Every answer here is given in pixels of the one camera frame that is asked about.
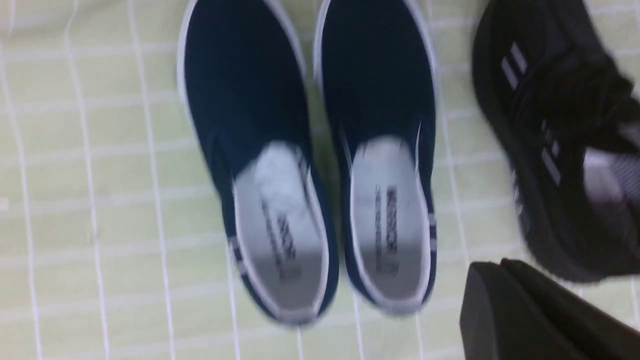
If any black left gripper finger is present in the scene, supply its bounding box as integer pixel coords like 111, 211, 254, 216
459, 259, 640, 360

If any black knit sneaker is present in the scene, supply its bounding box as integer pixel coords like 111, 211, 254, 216
471, 0, 640, 283

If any right navy slip-on shoe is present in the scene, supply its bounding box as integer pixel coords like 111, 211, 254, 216
313, 0, 437, 316

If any navy slip-on shoe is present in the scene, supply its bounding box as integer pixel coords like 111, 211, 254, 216
313, 0, 437, 316
176, 0, 339, 326

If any left navy slip-on shoe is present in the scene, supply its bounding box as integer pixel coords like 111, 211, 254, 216
176, 0, 339, 326

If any green checkered tablecloth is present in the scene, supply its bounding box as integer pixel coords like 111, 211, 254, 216
0, 0, 640, 360

